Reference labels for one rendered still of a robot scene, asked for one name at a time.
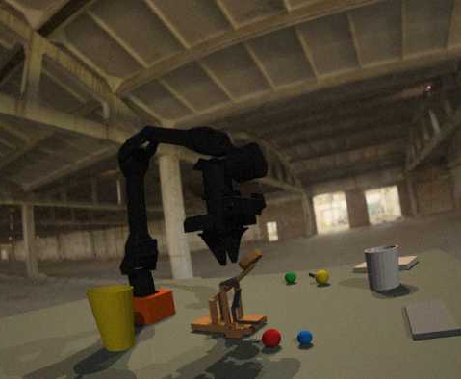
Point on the olive yellow cup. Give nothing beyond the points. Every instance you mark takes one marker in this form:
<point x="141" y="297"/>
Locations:
<point x="113" y="311"/>

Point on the grey open cylinder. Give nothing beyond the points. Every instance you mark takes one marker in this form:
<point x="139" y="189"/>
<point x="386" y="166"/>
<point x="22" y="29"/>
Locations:
<point x="382" y="266"/>

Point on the blue ball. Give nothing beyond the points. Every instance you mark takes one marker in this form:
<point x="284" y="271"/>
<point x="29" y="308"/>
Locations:
<point x="304" y="337"/>

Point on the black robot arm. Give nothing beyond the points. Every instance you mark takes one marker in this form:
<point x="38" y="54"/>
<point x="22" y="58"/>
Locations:
<point x="241" y="164"/>

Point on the dark red ball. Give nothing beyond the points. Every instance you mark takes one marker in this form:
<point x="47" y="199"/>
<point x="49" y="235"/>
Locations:
<point x="271" y="338"/>

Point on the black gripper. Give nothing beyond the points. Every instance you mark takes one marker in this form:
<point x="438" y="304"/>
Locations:
<point x="221" y="233"/>

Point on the yellow ball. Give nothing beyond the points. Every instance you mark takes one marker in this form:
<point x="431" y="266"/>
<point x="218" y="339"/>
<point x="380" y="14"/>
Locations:
<point x="322" y="277"/>

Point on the green ball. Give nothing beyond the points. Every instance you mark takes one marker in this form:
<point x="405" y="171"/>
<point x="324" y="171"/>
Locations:
<point x="290" y="277"/>

